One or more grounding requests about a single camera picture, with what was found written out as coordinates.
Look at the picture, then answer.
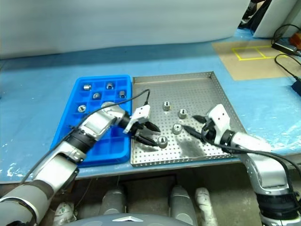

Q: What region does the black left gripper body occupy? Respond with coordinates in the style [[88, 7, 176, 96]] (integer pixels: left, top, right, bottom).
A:
[[131, 120, 150, 139]]

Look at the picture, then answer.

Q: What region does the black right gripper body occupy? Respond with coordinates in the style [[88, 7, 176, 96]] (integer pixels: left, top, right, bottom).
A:
[[201, 119, 216, 144]]

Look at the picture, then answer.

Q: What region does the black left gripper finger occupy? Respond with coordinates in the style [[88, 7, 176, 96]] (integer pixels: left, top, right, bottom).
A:
[[135, 133, 158, 147], [145, 120, 161, 133]]

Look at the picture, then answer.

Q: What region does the perforated steel tray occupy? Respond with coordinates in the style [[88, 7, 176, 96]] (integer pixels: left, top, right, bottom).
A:
[[129, 71, 247, 168]]

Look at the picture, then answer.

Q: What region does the blue plastic compartment tray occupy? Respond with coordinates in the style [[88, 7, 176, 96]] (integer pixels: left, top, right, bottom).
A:
[[50, 74, 133, 168]]

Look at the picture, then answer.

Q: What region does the grey rounded robot leg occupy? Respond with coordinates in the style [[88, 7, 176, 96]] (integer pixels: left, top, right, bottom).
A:
[[101, 188, 127, 216], [169, 185, 198, 226]]

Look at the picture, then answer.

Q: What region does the white shoe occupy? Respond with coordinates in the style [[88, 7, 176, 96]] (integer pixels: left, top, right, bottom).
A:
[[194, 187, 218, 226], [53, 201, 77, 226]]

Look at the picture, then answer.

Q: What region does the brown mat with yellow tape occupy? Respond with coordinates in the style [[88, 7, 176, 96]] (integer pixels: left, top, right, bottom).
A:
[[212, 40, 301, 81]]

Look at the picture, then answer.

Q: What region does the grey robot torso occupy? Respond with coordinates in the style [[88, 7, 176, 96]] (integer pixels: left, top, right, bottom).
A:
[[72, 213, 182, 226]]

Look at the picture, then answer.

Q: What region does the dark blue box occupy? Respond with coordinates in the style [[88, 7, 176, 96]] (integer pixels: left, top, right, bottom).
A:
[[291, 79, 301, 95]]

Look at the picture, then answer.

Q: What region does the black power adapter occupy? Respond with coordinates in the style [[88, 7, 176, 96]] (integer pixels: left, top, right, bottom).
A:
[[271, 42, 299, 55]]

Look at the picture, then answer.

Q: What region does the black equipment stand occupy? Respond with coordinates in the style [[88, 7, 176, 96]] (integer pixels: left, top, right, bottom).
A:
[[238, 0, 266, 30]]

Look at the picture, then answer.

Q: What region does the orange device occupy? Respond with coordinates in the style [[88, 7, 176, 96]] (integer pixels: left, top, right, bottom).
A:
[[290, 32, 301, 50]]

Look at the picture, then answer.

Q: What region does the white panel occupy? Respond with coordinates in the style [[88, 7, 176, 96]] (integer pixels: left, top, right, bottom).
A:
[[253, 0, 301, 38]]

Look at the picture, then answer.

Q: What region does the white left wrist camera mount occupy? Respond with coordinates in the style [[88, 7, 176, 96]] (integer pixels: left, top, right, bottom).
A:
[[123, 105, 151, 134]]

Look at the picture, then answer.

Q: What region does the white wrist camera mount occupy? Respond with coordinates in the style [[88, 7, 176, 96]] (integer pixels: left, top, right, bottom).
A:
[[206, 104, 230, 145], [123, 105, 151, 134]]

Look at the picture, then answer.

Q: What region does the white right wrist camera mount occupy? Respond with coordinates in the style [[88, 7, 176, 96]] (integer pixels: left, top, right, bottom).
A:
[[206, 104, 230, 145]]

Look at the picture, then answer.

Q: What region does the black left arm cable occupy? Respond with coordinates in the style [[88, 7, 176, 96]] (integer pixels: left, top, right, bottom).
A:
[[20, 89, 151, 186]]

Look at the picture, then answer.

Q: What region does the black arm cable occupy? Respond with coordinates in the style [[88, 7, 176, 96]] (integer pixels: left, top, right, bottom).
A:
[[20, 89, 151, 186], [201, 128, 301, 201]]

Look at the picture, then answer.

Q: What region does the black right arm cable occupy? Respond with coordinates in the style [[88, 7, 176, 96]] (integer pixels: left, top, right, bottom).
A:
[[201, 128, 301, 201]]

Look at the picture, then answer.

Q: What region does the black thin cable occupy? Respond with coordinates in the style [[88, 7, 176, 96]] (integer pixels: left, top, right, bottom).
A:
[[274, 53, 301, 80]]

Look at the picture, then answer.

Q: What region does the black looped cable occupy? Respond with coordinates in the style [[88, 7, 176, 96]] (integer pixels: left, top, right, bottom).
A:
[[270, 24, 301, 47]]

